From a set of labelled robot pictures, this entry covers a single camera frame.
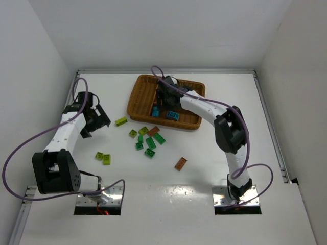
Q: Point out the lime sloped lego brick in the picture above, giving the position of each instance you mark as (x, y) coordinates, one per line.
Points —
(143, 131)

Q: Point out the metal base plate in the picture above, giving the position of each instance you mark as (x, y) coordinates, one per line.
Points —
(221, 197)
(110, 198)

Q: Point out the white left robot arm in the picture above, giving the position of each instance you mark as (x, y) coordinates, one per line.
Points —
(54, 168)

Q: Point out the lime lego brick right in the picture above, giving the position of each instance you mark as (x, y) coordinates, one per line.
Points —
(107, 159)

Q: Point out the brown lego brick lone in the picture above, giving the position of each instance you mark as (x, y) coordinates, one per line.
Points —
(180, 164)

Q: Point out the green long lego brick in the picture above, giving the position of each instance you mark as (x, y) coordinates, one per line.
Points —
(151, 144)

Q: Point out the green shiny lego brick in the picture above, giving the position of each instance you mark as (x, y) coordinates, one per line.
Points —
(149, 153)

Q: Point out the cyan long lego brick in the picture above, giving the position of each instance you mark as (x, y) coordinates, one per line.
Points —
(155, 112)

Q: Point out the small dark green lego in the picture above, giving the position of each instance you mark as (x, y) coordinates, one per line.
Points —
(140, 138)

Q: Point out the lime lego brick left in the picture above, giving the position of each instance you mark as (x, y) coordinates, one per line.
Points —
(99, 156)

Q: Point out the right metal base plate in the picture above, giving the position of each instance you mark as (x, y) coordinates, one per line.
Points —
(221, 197)

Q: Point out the cyan patterned round lego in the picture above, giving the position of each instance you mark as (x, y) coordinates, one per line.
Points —
(171, 115)

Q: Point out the brown wicker divided basket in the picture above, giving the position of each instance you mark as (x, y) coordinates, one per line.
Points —
(143, 99)

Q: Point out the lime square lego brick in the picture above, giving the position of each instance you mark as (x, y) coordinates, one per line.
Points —
(133, 133)

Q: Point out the brown lego brick near basket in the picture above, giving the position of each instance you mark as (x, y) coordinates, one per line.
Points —
(153, 131)

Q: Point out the lime long lego brick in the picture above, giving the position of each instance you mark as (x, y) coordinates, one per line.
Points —
(121, 121)

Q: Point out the green square lego brick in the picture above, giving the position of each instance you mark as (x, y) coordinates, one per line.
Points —
(139, 146)

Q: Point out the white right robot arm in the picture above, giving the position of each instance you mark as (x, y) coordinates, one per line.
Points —
(231, 135)

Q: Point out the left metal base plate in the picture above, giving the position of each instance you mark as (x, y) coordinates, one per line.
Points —
(110, 198)

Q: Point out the green lego plate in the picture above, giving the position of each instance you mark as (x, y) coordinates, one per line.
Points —
(159, 138)

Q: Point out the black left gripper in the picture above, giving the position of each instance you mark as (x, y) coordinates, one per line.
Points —
(96, 122)

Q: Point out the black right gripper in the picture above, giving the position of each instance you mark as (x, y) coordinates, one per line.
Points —
(162, 96)

